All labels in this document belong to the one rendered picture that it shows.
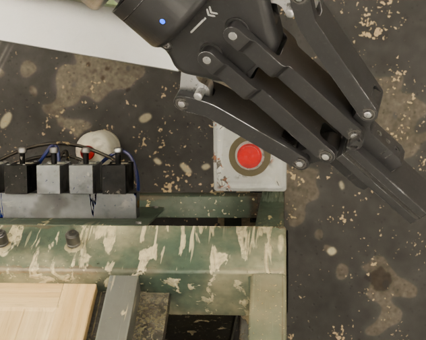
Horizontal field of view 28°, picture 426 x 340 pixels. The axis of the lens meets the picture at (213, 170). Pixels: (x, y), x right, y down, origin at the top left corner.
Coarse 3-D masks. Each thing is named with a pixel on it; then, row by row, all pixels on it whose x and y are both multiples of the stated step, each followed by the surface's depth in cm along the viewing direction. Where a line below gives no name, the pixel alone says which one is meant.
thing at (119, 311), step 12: (120, 276) 144; (132, 276) 143; (108, 288) 141; (120, 288) 141; (132, 288) 141; (108, 300) 139; (120, 300) 139; (132, 300) 139; (108, 312) 137; (120, 312) 137; (132, 312) 138; (108, 324) 135; (120, 324) 135; (132, 324) 138; (96, 336) 133; (108, 336) 133; (120, 336) 133; (132, 336) 138
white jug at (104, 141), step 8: (88, 136) 219; (96, 136) 219; (104, 136) 220; (112, 136) 228; (88, 144) 216; (96, 144) 217; (104, 144) 218; (112, 144) 222; (120, 144) 232; (80, 152) 214; (104, 152) 218; (96, 160) 218
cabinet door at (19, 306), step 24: (0, 288) 146; (24, 288) 145; (48, 288) 145; (72, 288) 145; (96, 288) 146; (0, 312) 142; (24, 312) 141; (48, 312) 141; (72, 312) 140; (0, 336) 137; (24, 336) 137; (48, 336) 137; (72, 336) 136
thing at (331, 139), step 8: (328, 136) 55; (336, 136) 55; (336, 144) 55; (304, 152) 55; (336, 152) 55; (312, 160) 56; (336, 160) 55; (336, 168) 55; (344, 168) 55; (344, 176) 56; (352, 176) 56; (360, 184) 56
